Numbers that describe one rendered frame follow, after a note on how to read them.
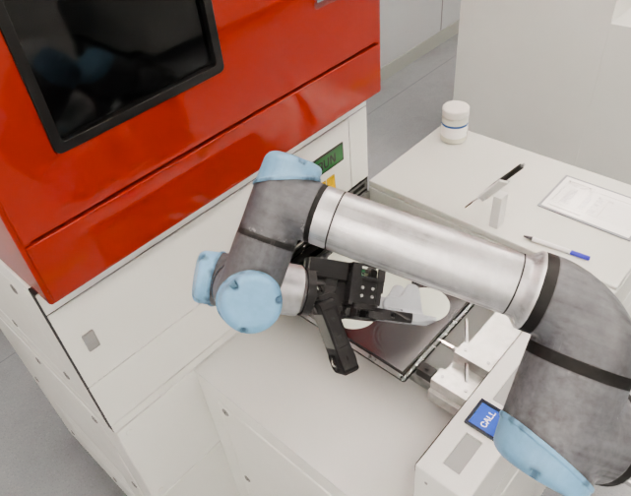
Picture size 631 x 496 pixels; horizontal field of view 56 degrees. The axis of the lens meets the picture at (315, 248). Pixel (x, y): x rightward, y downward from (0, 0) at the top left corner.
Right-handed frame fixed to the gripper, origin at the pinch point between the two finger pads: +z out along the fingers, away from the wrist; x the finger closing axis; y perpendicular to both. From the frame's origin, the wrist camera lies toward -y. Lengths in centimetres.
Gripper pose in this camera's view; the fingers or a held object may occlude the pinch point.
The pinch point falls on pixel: (422, 322)
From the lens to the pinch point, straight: 93.2
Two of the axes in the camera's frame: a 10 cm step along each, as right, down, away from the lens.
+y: 1.3, -9.8, 1.4
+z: 9.5, 1.6, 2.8
